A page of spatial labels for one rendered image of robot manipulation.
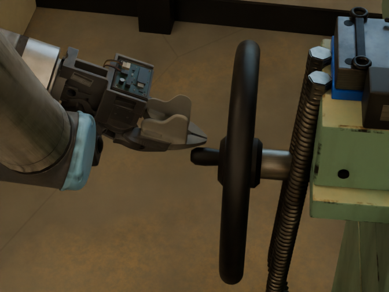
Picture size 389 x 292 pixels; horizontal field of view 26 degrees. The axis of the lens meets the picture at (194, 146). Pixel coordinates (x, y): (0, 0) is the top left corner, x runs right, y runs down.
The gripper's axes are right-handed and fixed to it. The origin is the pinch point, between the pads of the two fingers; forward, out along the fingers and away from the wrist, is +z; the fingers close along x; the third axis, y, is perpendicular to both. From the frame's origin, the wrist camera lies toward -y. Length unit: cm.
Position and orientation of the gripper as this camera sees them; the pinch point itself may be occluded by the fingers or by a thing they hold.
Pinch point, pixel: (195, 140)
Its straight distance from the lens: 112.4
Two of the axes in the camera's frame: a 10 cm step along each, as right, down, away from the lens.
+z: 9.4, 3.0, 1.8
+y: 3.4, -6.2, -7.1
